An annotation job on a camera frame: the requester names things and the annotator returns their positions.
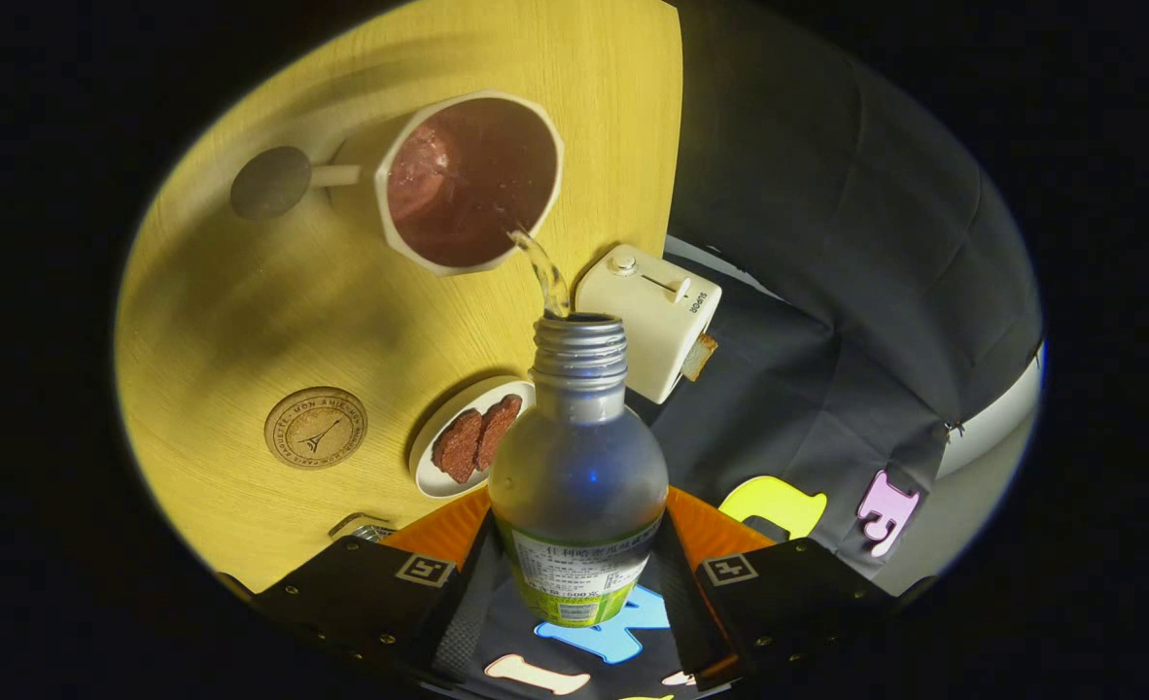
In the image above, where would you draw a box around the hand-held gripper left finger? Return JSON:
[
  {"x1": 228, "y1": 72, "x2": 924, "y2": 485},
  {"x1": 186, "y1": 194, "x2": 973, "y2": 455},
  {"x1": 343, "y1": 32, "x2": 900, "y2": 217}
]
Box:
[{"x1": 244, "y1": 488, "x2": 505, "y2": 691}]

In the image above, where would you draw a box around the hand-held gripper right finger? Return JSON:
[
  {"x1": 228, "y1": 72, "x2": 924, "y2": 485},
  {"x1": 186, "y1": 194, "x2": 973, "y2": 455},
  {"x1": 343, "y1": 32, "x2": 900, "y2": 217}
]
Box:
[{"x1": 650, "y1": 488, "x2": 898, "y2": 693}]

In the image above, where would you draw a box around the silver bottle with green label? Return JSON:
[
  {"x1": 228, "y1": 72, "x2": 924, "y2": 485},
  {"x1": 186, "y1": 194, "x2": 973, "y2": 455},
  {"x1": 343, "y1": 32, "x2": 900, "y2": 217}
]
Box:
[{"x1": 488, "y1": 313, "x2": 671, "y2": 630}]

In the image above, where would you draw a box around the round cork coaster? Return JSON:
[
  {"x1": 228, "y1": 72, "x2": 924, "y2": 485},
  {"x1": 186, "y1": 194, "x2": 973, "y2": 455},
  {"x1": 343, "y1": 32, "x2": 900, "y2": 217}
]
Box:
[{"x1": 264, "y1": 387, "x2": 368, "y2": 471}]

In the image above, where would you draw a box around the clear juice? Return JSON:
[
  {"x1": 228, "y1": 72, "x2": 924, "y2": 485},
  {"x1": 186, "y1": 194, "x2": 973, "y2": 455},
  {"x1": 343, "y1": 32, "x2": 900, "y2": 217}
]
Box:
[{"x1": 506, "y1": 227, "x2": 573, "y2": 320}]

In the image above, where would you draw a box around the beige cup with knob handle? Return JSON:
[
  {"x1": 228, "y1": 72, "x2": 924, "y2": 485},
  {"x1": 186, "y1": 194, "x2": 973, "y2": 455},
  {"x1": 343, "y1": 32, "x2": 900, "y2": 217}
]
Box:
[{"x1": 230, "y1": 89, "x2": 566, "y2": 278}]

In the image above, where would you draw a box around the white plate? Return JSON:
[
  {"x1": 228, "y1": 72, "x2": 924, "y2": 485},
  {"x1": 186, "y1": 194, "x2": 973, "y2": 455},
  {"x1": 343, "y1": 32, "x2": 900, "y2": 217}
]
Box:
[{"x1": 409, "y1": 377, "x2": 537, "y2": 500}]

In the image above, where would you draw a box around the brown meat slice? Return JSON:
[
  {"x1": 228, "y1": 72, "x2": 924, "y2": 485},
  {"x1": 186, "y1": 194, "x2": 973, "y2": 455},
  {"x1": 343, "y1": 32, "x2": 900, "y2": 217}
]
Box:
[
  {"x1": 432, "y1": 409, "x2": 485, "y2": 484},
  {"x1": 475, "y1": 394, "x2": 524, "y2": 474}
]

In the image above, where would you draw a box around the toast slice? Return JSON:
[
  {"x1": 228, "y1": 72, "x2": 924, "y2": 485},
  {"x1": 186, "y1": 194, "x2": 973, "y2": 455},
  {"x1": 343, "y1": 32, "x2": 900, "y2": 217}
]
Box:
[{"x1": 679, "y1": 332, "x2": 719, "y2": 383}]

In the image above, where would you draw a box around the white toaster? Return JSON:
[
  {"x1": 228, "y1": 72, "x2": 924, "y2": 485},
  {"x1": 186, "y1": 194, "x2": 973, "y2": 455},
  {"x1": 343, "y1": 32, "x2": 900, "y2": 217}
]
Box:
[{"x1": 574, "y1": 244, "x2": 723, "y2": 405}]

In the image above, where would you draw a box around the wooden table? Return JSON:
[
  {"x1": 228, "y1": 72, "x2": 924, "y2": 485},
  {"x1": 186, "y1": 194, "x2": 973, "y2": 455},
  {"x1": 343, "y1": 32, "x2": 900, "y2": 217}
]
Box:
[{"x1": 113, "y1": 0, "x2": 684, "y2": 594}]

